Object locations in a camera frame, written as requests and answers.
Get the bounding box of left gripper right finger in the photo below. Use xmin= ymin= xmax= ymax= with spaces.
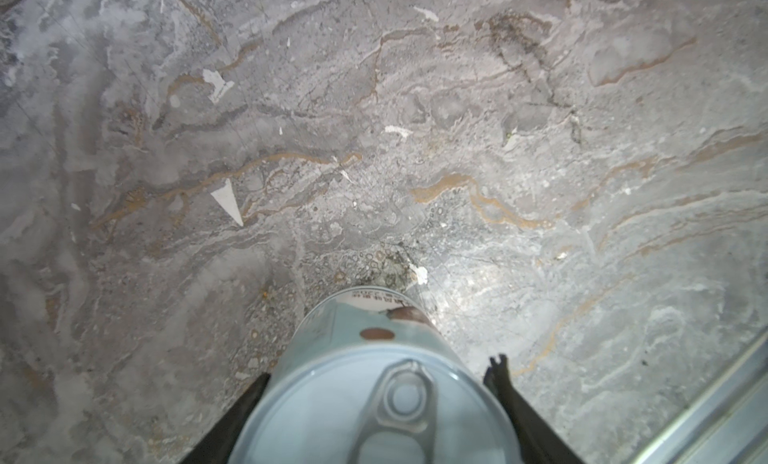
xmin=483 ymin=354 xmax=584 ymax=464

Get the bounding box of blue can pull tab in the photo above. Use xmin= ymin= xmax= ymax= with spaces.
xmin=230 ymin=286 xmax=522 ymax=463

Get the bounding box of aluminium mounting rail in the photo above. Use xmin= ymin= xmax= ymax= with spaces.
xmin=631 ymin=332 xmax=767 ymax=463

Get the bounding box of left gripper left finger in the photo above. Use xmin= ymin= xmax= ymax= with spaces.
xmin=180 ymin=373 xmax=271 ymax=464

